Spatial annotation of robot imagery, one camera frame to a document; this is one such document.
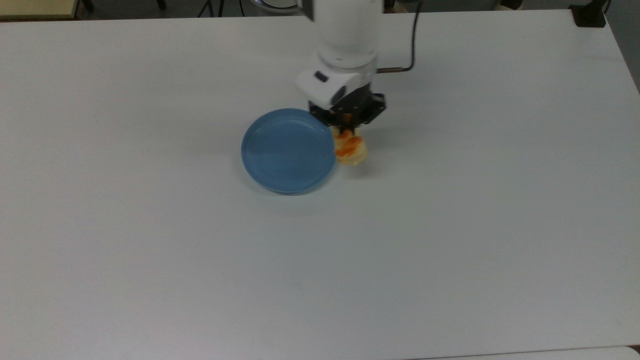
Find black tripod legs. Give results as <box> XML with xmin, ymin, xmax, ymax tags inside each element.
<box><xmin>197</xmin><ymin>0</ymin><xmax>242</xmax><ymax>18</ymax></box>

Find white robot base blue ring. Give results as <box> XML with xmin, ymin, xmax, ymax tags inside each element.
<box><xmin>250</xmin><ymin>0</ymin><xmax>305</xmax><ymax>14</ymax></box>

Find blue round plastic plate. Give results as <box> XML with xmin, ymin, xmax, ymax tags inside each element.
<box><xmin>240</xmin><ymin>108</ymin><xmax>338</xmax><ymax>195</ymax></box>

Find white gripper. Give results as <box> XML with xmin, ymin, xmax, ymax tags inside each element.
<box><xmin>294</xmin><ymin>62</ymin><xmax>388</xmax><ymax>129</ymax></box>

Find black table clamp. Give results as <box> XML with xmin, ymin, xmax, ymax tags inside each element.
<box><xmin>569</xmin><ymin>0</ymin><xmax>612</xmax><ymax>28</ymax></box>

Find orange glazed bread piece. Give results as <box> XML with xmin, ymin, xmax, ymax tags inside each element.
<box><xmin>331</xmin><ymin>126</ymin><xmax>369</xmax><ymax>167</ymax></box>

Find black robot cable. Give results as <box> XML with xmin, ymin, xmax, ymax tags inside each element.
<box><xmin>376</xmin><ymin>0</ymin><xmax>424</xmax><ymax>75</ymax></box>

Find light wooden side table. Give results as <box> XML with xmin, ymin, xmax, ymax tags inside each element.
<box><xmin>0</xmin><ymin>0</ymin><xmax>80</xmax><ymax>20</ymax></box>

